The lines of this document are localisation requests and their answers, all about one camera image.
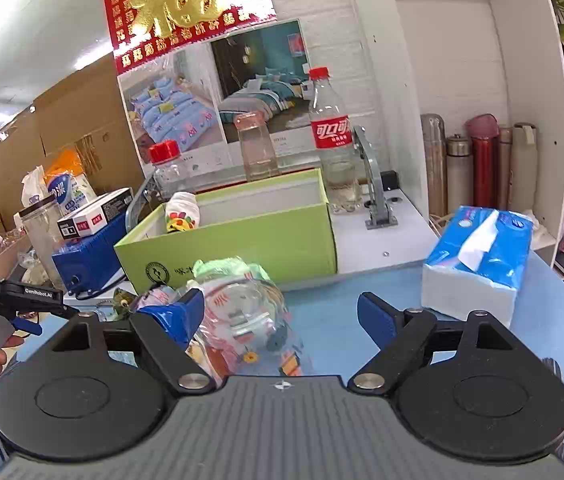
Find grey metal lever bracket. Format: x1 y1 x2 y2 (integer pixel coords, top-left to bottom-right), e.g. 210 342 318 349
353 125 399 231

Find red gold wall calendar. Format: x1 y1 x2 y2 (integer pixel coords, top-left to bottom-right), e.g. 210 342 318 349
98 0 279 75

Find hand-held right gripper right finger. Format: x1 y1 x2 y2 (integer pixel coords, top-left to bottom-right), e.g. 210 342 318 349
353 291 519 394

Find tall silver thermos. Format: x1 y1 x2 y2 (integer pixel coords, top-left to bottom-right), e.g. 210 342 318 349
419 113 448 219

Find blue white wipes pack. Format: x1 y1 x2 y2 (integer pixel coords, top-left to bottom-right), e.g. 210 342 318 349
44 170 98 212

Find black white small carton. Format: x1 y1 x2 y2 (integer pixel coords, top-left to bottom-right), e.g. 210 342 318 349
57 187 136 239

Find brown cardboard boxes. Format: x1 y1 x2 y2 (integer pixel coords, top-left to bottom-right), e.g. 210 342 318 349
0 52 146 235

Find blue table cover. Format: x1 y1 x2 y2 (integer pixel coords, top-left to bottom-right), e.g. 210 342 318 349
0 250 564 466

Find cream thermos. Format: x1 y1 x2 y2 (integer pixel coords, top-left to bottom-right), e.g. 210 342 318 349
507 122 541 214

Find clear bag of patterned socks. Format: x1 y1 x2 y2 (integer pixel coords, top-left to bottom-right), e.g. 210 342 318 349
112 256 309 386

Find red thermos with pink lid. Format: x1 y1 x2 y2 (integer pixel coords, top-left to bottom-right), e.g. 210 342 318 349
464 113 501 211

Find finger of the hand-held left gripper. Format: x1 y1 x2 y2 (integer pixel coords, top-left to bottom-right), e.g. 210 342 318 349
11 315 44 338

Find blue machine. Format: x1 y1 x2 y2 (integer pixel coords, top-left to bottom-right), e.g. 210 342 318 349
52 220 138 300

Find white sock with colourful print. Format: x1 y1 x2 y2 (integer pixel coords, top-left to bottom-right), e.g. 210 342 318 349
164 191 202 234

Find red cap clear jar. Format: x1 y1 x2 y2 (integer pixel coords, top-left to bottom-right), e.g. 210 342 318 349
148 140 198 202

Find pink lid clear bottle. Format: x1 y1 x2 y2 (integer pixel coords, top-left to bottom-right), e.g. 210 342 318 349
234 112 283 182

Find green cardboard box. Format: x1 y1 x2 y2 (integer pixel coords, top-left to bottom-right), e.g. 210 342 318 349
113 167 339 295

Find bedding picture poster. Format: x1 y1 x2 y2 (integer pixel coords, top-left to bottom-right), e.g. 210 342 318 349
117 18 324 167

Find clear plastic jar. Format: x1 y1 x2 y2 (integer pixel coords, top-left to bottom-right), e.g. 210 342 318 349
13 195 71 287

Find white cable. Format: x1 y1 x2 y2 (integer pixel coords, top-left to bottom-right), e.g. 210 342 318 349
428 212 456 237

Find blue tissue pack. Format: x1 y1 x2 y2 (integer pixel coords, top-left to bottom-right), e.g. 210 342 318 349
420 205 535 329

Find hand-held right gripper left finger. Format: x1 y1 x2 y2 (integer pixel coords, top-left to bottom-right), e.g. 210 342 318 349
49 287 215 395

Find grey wire rack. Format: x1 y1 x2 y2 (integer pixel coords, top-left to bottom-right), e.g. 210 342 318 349
124 172 166 234

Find slim tan thermos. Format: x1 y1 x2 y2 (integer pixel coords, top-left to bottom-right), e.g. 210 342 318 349
497 125 514 211

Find red label cola bottle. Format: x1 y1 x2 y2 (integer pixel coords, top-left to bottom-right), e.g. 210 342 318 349
306 66 364 214

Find white shelf unit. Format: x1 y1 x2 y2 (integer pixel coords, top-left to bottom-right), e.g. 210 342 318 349
484 0 564 306

